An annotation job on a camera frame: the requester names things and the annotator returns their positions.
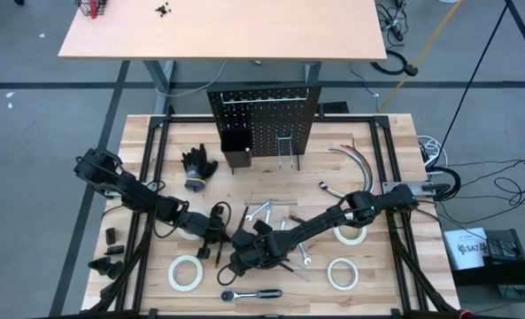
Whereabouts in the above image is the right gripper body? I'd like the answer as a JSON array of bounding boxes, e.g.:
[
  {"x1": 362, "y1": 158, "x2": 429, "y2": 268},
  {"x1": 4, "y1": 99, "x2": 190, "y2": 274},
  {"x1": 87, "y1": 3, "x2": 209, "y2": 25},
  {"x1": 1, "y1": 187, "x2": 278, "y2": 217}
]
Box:
[{"x1": 243, "y1": 232, "x2": 290, "y2": 269}]

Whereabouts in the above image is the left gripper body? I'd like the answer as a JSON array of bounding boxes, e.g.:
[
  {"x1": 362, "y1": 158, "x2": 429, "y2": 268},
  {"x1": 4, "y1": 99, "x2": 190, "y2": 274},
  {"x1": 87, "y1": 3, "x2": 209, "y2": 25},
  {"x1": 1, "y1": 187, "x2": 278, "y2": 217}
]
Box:
[{"x1": 182, "y1": 211, "x2": 222, "y2": 244}]

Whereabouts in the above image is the black-handled chrome ratchet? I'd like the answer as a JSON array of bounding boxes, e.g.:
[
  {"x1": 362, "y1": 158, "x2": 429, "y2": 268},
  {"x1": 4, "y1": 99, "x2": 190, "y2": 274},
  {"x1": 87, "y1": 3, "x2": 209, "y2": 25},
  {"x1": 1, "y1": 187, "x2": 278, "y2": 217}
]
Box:
[{"x1": 220, "y1": 289, "x2": 283, "y2": 303}]

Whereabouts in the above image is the white masking tape roll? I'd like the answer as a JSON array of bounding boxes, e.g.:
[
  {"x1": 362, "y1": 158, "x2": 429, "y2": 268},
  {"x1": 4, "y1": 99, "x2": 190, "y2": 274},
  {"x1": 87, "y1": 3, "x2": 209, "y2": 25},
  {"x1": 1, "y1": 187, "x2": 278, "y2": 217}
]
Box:
[
  {"x1": 333, "y1": 222, "x2": 368, "y2": 247},
  {"x1": 167, "y1": 254, "x2": 205, "y2": 293},
  {"x1": 176, "y1": 223, "x2": 202, "y2": 242},
  {"x1": 326, "y1": 257, "x2": 360, "y2": 292}
]

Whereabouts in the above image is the black work glove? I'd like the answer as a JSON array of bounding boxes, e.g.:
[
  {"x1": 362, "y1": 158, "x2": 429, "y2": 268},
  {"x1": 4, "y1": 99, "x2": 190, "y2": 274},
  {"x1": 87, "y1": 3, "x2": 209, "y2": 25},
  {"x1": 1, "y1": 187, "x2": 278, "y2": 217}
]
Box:
[{"x1": 181, "y1": 144, "x2": 220, "y2": 193}]

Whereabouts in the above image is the black pegboard bin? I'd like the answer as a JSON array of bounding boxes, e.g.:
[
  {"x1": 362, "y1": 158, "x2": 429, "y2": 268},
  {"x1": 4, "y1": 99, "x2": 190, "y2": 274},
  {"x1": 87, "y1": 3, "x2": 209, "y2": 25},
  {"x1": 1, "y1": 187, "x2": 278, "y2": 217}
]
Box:
[{"x1": 220, "y1": 128, "x2": 254, "y2": 169}]

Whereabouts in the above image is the large black plastic part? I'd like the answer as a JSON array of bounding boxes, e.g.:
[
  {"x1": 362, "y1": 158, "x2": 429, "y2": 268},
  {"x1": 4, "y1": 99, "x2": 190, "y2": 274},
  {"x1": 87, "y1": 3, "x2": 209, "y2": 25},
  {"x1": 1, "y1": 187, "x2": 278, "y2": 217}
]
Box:
[{"x1": 87, "y1": 256, "x2": 125, "y2": 281}]

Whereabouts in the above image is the black metal pegboard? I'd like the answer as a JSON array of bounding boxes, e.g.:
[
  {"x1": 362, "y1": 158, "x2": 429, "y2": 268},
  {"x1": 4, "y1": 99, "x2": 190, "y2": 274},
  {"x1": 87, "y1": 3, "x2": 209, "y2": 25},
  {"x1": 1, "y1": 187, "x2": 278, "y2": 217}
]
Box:
[{"x1": 206, "y1": 82, "x2": 323, "y2": 175}]

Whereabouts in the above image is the chrome wrench rack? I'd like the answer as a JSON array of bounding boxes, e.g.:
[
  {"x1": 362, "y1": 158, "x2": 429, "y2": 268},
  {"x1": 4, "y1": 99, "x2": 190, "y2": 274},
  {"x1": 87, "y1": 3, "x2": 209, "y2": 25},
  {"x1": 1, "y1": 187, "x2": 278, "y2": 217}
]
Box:
[{"x1": 217, "y1": 88, "x2": 312, "y2": 107}]

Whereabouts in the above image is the beige desk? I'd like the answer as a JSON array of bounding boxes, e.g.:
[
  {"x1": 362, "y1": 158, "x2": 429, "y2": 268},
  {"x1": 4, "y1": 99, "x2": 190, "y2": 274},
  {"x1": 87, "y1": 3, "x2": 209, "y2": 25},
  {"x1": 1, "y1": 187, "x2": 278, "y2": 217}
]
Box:
[{"x1": 57, "y1": 0, "x2": 389, "y2": 117}]

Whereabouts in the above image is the white printed booklet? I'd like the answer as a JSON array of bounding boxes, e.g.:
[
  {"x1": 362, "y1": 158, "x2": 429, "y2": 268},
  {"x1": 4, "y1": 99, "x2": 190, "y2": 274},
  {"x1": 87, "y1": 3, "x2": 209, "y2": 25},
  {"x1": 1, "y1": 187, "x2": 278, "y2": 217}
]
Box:
[{"x1": 442, "y1": 226, "x2": 490, "y2": 271}]

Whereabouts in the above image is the black cart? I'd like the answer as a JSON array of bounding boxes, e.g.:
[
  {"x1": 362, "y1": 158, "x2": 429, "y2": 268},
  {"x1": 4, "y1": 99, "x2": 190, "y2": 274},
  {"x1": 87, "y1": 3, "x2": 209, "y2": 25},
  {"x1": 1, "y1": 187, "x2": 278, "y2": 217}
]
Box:
[{"x1": 447, "y1": 228, "x2": 525, "y2": 303}]

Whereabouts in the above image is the chrome wire pegboard hook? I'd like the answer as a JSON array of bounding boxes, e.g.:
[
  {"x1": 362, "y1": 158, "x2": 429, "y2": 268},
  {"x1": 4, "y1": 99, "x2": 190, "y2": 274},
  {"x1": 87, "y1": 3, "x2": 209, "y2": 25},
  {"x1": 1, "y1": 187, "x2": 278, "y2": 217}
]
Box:
[{"x1": 275, "y1": 134, "x2": 295, "y2": 170}]

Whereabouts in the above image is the black aluminium frame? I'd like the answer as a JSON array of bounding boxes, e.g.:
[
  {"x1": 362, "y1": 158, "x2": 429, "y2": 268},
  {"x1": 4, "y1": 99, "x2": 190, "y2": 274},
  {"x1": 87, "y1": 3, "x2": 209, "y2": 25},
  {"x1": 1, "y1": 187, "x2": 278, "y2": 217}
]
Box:
[{"x1": 82, "y1": 104, "x2": 458, "y2": 319}]

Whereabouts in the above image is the grey floor cable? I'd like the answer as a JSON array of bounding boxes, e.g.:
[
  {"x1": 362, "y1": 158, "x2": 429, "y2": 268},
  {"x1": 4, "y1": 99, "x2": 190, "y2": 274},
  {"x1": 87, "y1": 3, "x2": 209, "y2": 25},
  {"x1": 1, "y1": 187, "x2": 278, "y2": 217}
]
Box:
[{"x1": 155, "y1": 59, "x2": 230, "y2": 98}]

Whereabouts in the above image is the multicoloured cable bundle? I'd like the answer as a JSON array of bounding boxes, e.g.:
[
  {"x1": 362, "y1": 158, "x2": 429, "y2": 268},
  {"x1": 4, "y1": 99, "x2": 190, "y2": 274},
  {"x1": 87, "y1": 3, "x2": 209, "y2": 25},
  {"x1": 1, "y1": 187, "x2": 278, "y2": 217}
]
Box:
[{"x1": 318, "y1": 137, "x2": 375, "y2": 198}]

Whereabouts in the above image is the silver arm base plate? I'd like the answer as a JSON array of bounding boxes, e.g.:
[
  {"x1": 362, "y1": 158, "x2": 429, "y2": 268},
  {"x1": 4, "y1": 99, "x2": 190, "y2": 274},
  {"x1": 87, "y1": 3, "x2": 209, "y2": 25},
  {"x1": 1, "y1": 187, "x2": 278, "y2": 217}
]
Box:
[{"x1": 381, "y1": 180, "x2": 436, "y2": 197}]

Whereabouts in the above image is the white cable bunch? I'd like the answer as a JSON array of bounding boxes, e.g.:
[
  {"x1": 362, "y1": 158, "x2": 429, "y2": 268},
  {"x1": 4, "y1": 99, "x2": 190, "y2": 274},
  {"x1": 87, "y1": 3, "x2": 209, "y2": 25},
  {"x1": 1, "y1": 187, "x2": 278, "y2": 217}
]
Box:
[{"x1": 416, "y1": 134, "x2": 444, "y2": 167}]

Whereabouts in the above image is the coiled black floor cable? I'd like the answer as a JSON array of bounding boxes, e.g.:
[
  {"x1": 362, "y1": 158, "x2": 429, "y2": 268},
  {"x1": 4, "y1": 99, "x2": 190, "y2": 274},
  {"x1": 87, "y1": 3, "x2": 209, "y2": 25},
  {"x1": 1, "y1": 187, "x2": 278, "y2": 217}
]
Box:
[{"x1": 369, "y1": 48, "x2": 419, "y2": 78}]

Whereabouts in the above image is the black wire basket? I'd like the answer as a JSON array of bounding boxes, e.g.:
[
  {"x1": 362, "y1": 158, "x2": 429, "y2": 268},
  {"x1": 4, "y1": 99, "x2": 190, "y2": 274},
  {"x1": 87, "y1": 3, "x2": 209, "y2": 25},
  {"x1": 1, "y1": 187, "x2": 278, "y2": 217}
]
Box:
[{"x1": 73, "y1": 0, "x2": 109, "y2": 18}]

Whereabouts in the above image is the black cable tangle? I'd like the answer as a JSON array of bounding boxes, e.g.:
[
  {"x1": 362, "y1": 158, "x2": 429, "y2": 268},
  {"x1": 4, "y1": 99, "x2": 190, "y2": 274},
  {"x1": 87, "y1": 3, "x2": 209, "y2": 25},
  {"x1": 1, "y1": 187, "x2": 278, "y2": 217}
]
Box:
[{"x1": 374, "y1": 0, "x2": 410, "y2": 48}]

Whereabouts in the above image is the yellow hanging cable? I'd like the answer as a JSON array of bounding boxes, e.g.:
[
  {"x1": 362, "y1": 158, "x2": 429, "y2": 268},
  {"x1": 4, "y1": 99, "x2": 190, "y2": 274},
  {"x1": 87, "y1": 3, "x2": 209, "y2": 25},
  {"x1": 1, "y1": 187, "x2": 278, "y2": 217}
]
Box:
[{"x1": 378, "y1": 0, "x2": 466, "y2": 113}]

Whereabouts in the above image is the thick black hanging cable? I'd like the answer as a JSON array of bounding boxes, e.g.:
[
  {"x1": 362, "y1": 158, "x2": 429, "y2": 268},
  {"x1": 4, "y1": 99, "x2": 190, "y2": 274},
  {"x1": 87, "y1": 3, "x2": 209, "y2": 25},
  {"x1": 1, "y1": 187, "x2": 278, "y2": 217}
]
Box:
[{"x1": 429, "y1": 0, "x2": 511, "y2": 167}]

